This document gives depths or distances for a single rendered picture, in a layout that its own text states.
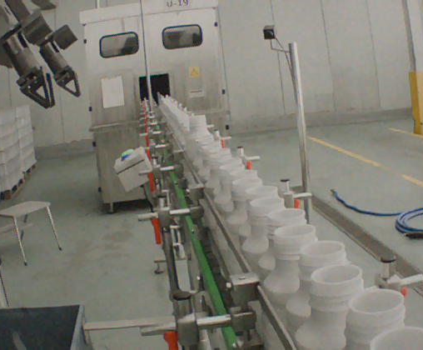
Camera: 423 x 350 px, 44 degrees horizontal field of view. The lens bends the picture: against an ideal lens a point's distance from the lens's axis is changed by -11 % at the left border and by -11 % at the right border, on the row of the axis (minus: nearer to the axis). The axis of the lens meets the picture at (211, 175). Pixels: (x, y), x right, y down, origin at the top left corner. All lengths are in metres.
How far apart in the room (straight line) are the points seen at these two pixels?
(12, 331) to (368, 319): 0.78
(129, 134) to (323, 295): 5.32
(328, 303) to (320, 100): 11.35
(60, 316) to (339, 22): 11.22
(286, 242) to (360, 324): 0.17
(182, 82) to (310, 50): 6.29
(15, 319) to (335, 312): 0.72
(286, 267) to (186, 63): 5.20
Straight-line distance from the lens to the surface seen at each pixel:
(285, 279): 0.48
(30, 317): 0.99
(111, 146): 5.67
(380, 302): 0.35
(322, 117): 11.70
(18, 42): 1.30
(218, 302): 0.78
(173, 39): 5.65
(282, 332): 0.42
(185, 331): 0.52
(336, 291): 0.37
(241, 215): 0.70
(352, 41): 11.99
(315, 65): 11.67
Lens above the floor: 1.30
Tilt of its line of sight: 10 degrees down
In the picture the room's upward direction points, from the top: 6 degrees counter-clockwise
